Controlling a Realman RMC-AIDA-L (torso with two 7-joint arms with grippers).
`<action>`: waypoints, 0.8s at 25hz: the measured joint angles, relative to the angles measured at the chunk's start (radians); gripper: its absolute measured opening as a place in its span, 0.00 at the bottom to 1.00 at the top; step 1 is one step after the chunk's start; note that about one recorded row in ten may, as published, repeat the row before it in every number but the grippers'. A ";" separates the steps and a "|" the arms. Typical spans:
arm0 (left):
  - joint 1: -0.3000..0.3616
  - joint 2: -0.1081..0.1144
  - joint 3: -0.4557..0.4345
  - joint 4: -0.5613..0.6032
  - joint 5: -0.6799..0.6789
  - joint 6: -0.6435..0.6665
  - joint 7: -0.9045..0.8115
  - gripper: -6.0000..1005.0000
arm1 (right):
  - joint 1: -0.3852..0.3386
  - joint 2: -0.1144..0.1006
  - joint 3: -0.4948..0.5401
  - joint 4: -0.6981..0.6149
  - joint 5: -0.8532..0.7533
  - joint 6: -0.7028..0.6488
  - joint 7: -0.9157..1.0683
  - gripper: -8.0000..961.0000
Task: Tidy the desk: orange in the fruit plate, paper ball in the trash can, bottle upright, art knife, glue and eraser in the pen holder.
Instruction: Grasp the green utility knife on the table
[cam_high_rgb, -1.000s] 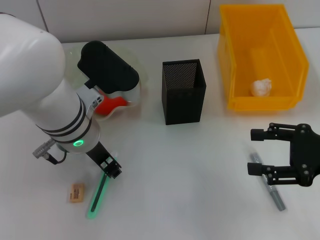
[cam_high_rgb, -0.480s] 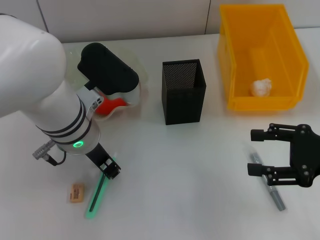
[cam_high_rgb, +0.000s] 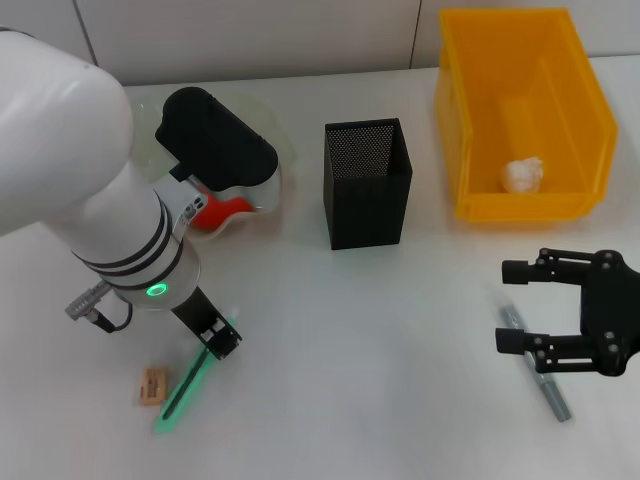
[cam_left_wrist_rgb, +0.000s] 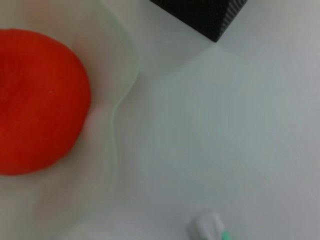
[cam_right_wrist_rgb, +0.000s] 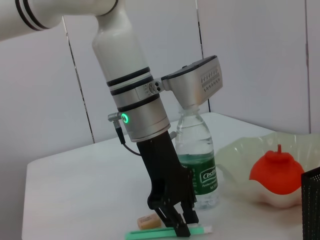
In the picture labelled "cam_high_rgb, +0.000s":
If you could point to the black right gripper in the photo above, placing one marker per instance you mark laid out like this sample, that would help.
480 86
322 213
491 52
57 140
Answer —
612 310

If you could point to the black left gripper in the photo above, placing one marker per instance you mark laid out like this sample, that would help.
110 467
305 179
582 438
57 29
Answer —
197 312

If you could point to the green utility knife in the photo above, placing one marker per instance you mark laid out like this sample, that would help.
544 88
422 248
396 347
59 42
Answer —
175 405

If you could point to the small tan eraser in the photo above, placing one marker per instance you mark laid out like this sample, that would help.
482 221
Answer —
154 387

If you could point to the orange fruit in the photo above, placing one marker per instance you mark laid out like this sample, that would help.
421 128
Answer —
215 212

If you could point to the white paper ball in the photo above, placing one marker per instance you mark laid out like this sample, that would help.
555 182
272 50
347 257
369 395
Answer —
522 175

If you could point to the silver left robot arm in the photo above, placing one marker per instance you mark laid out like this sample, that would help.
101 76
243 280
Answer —
50 125

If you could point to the grey marker pen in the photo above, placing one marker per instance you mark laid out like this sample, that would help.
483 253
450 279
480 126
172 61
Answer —
555 397

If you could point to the black mesh pen holder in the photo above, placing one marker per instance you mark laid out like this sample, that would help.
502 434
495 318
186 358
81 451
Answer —
365 210

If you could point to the clear glass fruit plate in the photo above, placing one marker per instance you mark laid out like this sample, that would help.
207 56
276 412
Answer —
145 150

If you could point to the yellow plastic bin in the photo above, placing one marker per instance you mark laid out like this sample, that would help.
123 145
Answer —
525 100

